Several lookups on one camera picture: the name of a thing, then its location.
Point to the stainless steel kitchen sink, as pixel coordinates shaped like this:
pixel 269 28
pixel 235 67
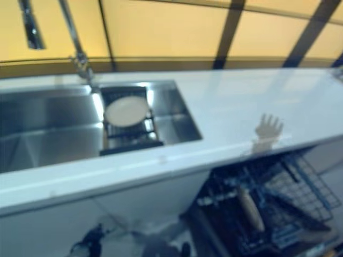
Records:
pixel 53 120

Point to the black robot right foot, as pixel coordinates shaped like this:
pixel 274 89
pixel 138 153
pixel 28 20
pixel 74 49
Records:
pixel 186 250

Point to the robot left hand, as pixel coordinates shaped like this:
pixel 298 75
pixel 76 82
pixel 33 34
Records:
pixel 95 237

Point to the black dish rack steel rods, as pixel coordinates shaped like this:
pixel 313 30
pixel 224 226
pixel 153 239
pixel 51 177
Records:
pixel 128 139

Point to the chrome pull-down kitchen faucet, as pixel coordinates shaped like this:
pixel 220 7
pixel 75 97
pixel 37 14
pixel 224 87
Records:
pixel 76 45

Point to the wide white cabinet door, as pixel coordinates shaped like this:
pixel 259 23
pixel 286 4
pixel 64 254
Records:
pixel 40 230

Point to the dark built-in dishwasher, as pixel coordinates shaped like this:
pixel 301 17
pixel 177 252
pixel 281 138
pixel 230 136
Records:
pixel 214 214

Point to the white round ceramic plate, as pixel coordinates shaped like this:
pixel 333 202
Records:
pixel 252 211
pixel 126 112

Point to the narrow white cabinet door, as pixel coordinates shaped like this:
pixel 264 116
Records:
pixel 155 195

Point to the window with dark frame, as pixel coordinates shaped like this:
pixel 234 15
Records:
pixel 174 26

